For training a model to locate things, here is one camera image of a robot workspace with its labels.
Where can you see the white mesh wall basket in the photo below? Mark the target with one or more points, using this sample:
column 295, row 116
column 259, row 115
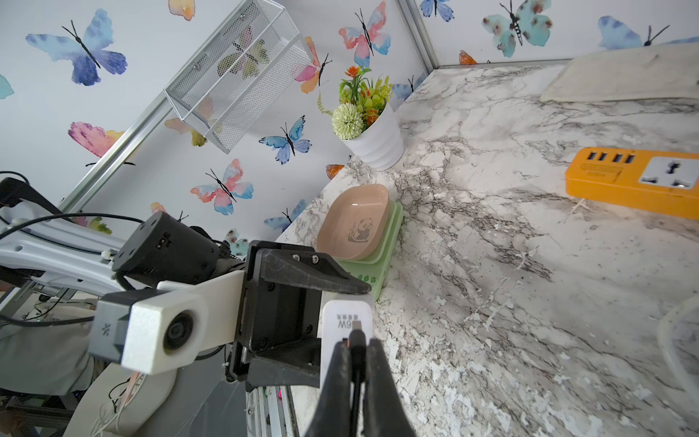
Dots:
column 239, row 73

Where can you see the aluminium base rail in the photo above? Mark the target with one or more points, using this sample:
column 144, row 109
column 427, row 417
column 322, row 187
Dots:
column 270, row 411

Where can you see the orange power strip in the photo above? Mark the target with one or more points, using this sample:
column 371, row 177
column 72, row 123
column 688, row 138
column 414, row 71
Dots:
column 656, row 181

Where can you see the pink bowl with panda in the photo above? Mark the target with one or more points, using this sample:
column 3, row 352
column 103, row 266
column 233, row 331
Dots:
column 355, row 222

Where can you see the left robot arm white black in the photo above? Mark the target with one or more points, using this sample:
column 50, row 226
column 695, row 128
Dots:
column 61, row 252

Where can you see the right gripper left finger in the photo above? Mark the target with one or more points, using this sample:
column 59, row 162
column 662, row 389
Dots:
column 333, row 413

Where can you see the white charger adapter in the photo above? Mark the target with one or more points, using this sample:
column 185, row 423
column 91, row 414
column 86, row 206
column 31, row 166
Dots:
column 339, row 316

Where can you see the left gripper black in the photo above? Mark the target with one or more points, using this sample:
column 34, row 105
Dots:
column 277, row 341

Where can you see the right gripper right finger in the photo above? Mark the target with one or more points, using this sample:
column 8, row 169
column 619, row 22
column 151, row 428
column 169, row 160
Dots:
column 383, row 414

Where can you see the green electronic scale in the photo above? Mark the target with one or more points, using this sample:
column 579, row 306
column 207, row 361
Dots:
column 374, row 269

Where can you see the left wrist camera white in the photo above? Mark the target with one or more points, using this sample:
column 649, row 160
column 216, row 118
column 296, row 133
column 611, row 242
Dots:
column 156, row 330

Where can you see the potted artificial plant white pot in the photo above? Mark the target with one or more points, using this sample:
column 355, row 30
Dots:
column 365, row 121

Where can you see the white cloth with green print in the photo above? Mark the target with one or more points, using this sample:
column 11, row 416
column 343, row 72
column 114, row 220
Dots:
column 656, row 72

